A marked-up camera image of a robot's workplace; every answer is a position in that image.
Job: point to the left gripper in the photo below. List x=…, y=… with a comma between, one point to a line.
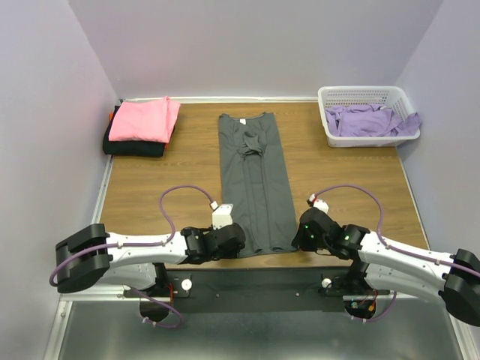
x=232, y=254

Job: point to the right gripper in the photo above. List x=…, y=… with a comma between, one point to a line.
x=299, y=241

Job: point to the dark grey t-shirt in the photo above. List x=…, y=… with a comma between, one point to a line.
x=255, y=181

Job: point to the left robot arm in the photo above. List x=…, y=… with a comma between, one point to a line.
x=134, y=257

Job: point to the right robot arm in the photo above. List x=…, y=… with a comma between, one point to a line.
x=385, y=265

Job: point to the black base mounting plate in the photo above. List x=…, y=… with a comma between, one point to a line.
x=254, y=290

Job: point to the white plastic laundry basket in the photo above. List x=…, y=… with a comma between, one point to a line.
x=389, y=96

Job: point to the purple t-shirt in basket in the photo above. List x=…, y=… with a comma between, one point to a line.
x=370, y=120

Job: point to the folded pink t-shirt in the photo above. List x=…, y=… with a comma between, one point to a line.
x=151, y=121

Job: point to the folded black t-shirt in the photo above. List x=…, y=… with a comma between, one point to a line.
x=130, y=147

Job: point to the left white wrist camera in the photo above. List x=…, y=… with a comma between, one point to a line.
x=221, y=215

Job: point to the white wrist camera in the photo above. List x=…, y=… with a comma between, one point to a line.
x=315, y=202
x=221, y=215

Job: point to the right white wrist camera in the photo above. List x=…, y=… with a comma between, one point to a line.
x=315, y=202

